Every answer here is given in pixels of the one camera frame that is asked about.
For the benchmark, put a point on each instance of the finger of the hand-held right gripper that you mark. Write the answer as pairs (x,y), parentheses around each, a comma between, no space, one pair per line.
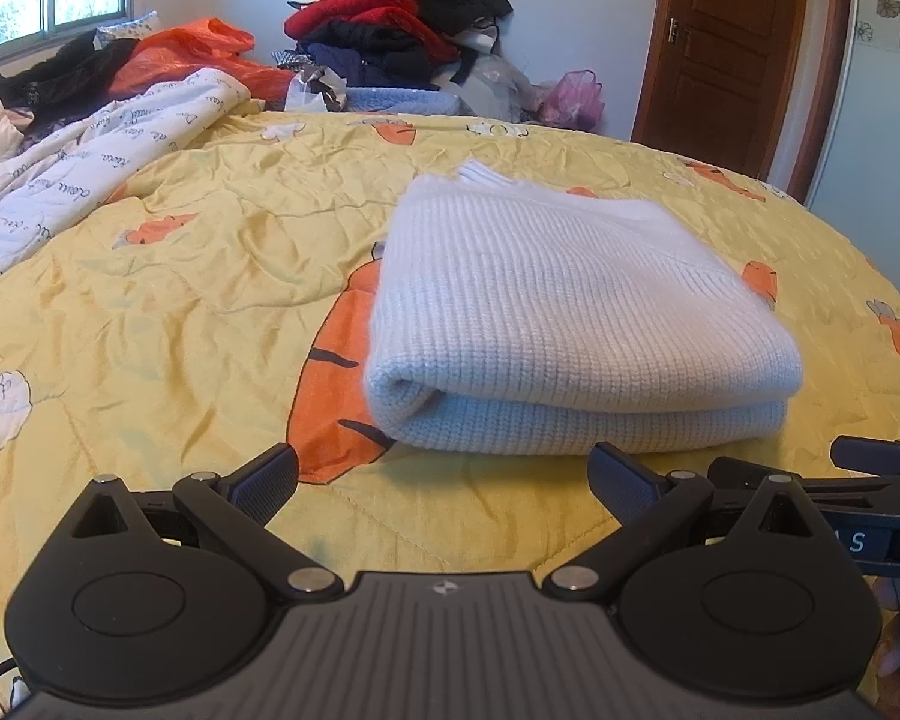
(877,454)
(855,491)

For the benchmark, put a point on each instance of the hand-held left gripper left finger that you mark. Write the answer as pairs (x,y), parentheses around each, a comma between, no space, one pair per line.
(266,476)

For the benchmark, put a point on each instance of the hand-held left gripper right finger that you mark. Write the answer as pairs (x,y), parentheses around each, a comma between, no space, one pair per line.
(622,480)

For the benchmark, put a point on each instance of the white knit sweater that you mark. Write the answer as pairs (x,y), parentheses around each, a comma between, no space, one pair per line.
(570,315)

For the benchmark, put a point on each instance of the yellow carrot print bedspread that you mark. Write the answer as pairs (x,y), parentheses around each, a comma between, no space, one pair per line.
(195,300)

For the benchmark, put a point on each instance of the white printed quilt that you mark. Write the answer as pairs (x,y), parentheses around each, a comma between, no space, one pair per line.
(120,135)

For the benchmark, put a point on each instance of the pink plastic bag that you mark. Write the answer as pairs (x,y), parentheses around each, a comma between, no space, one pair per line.
(574,101)

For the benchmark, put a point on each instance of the white and black bag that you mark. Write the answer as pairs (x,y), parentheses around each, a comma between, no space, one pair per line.
(315,90)

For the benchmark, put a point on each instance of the light blue knit blanket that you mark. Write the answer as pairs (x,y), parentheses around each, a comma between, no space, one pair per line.
(405,101)

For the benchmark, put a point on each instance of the clear plastic bag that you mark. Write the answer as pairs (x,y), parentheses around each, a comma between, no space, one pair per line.
(495,86)

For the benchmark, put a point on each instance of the brown wooden door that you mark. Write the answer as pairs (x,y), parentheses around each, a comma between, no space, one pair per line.
(727,52)

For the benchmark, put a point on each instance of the navy garment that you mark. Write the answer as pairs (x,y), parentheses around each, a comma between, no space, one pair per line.
(367,60)

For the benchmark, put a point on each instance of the orange plastic bag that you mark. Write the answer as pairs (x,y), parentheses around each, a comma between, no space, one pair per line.
(187,52)

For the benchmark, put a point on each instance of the black garment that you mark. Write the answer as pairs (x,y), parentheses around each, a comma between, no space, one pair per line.
(67,75)

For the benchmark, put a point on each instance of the patterned pillow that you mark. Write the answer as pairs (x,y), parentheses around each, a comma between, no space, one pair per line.
(127,28)

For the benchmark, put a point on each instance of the flower wall sticker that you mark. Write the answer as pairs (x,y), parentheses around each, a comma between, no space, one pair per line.
(864,31)
(889,9)

